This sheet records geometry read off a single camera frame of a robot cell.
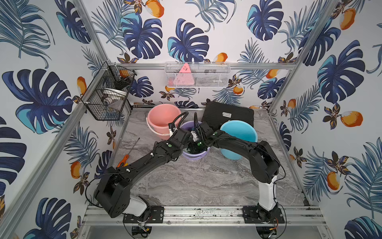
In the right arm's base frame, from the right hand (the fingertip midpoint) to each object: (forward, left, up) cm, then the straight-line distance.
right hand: (185, 151), depth 88 cm
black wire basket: (+20, +44, +24) cm, 54 cm away
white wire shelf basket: (+39, -11, +26) cm, 48 cm away
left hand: (+4, +3, +2) cm, 5 cm away
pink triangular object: (+37, +1, +26) cm, 45 cm away
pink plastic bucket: (+21, +17, +8) cm, 28 cm away
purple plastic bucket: (+10, -3, +11) cm, 15 cm away
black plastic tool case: (+33, -22, -2) cm, 40 cm away
